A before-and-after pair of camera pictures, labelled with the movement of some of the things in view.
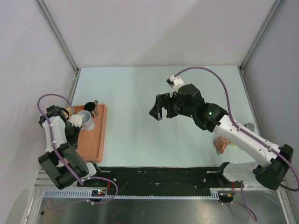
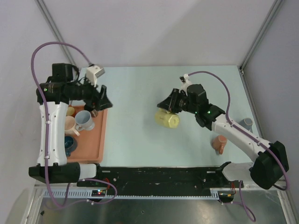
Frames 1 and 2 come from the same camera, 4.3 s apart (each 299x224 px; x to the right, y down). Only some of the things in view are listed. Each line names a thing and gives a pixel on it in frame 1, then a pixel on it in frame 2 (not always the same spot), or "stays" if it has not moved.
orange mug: [70, 111] stays
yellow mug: [232, 144] -> [170, 120]
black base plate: [160, 178] stays
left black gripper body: [71, 133] -> [87, 92]
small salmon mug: [220, 143] stays
